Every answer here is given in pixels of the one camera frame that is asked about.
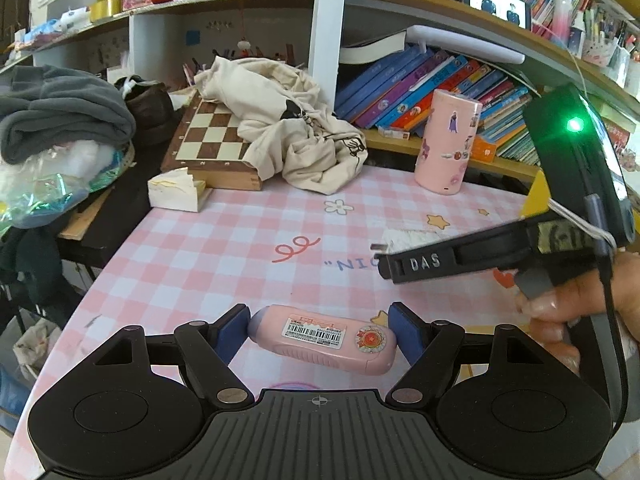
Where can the white wooden bookshelf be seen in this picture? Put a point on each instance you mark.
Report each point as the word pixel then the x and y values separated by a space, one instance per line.
pixel 325 35

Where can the grey fleece garment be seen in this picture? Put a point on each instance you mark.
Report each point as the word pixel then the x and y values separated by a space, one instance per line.
pixel 60 115

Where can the cream cloth bag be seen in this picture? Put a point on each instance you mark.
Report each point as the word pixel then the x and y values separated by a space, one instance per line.
pixel 295 135

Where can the iridescent plastic bag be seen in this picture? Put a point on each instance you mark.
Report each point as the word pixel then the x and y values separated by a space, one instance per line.
pixel 45 195

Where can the framed photo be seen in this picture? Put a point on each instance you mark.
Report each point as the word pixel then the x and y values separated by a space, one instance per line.
pixel 500 5

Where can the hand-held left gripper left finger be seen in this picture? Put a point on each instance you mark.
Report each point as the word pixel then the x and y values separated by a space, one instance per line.
pixel 232 330

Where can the pink checked table mat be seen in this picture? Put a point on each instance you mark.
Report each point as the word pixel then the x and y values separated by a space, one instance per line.
pixel 225 240

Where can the dark brown bag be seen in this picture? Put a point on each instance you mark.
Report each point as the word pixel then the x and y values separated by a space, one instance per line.
pixel 150 110

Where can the hanging tassel ornament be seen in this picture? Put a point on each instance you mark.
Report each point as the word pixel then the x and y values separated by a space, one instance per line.
pixel 245 45

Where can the dark cloth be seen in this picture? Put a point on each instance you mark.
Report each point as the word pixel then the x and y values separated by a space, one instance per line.
pixel 30 260

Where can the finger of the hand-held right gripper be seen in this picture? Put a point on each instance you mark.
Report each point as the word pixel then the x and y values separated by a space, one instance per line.
pixel 425 262

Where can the torn cream paper box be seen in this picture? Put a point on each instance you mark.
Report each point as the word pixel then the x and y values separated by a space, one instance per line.
pixel 172 195

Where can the row of colourful books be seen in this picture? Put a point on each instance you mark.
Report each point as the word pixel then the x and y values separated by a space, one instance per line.
pixel 400 90

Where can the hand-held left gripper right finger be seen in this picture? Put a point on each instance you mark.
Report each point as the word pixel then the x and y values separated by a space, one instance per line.
pixel 405 330

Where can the pen holder cup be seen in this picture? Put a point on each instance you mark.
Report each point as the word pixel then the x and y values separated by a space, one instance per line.
pixel 597 50

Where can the pink white bottle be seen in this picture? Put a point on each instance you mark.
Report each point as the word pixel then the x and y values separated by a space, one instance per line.
pixel 562 15

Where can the thick dark cover book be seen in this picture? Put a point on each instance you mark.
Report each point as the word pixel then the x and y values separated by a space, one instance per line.
pixel 372 47

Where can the pink sticker canister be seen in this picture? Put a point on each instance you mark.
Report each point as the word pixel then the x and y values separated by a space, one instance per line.
pixel 445 145

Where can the wooden chessboard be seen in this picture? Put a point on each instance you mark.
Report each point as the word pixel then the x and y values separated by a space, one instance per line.
pixel 210 140

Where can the gold box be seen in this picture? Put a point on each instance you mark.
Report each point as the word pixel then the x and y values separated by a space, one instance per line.
pixel 106 10

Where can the person's right hand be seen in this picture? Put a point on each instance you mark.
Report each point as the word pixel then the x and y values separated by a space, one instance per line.
pixel 575 300

